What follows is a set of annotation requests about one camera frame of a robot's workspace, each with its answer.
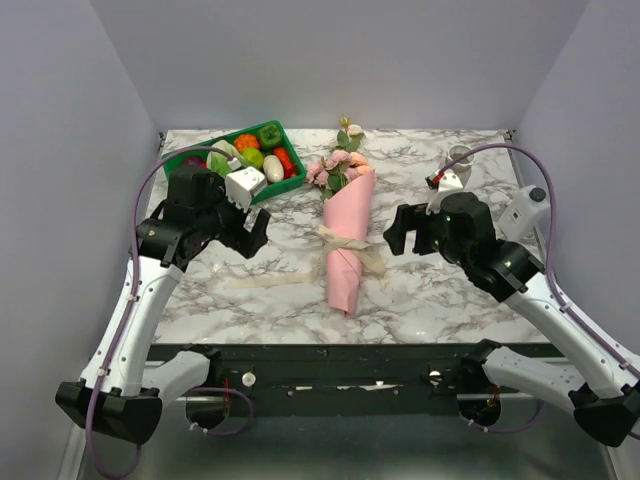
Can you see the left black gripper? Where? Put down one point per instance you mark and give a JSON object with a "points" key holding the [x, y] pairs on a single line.
{"points": [[242, 240]]}

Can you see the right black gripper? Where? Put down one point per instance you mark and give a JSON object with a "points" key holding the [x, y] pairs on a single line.
{"points": [[409, 217]]}

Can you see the pink wrapping paper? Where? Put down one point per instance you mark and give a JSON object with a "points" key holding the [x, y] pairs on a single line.
{"points": [[347, 214]]}

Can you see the beige ribbon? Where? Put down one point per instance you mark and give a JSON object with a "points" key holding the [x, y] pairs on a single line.
{"points": [[368, 254]]}

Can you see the pink flower bouquet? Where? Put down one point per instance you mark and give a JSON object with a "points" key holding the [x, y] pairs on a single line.
{"points": [[345, 163]]}

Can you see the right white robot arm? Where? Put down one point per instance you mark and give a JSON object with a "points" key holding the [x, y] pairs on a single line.
{"points": [[601, 387]]}

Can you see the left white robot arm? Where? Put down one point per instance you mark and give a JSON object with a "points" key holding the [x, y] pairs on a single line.
{"points": [[115, 395]]}

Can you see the white ceramic vase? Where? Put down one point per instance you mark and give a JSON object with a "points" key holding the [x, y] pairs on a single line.
{"points": [[463, 168]]}

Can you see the white egg-shaped vegetable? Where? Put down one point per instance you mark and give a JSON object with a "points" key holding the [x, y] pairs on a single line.
{"points": [[273, 169]]}

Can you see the red chili pepper toy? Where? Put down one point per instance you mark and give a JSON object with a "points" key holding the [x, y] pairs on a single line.
{"points": [[286, 162]]}

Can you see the lime green fruit toy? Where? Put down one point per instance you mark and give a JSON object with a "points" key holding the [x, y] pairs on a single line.
{"points": [[254, 157]]}

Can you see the green lettuce toy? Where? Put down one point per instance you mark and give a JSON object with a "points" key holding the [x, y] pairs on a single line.
{"points": [[218, 161]]}

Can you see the orange pumpkin toy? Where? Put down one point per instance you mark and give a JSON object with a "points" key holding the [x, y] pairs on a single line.
{"points": [[244, 141]]}

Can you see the purple onion toy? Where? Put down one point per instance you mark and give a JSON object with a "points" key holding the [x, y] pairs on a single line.
{"points": [[194, 160]]}

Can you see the green bell pepper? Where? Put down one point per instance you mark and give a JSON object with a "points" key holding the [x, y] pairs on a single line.
{"points": [[269, 136]]}

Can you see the green plastic tray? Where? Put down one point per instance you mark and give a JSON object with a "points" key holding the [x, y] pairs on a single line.
{"points": [[272, 189]]}

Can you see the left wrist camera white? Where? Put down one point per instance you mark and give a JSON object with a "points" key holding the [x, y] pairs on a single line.
{"points": [[243, 185]]}

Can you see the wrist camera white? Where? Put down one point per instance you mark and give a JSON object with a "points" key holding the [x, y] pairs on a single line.
{"points": [[243, 185], [440, 186]]}

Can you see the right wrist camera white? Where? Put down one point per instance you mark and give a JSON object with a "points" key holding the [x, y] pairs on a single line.
{"points": [[440, 186]]}

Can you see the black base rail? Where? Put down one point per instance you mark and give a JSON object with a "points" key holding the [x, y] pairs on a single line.
{"points": [[318, 380]]}

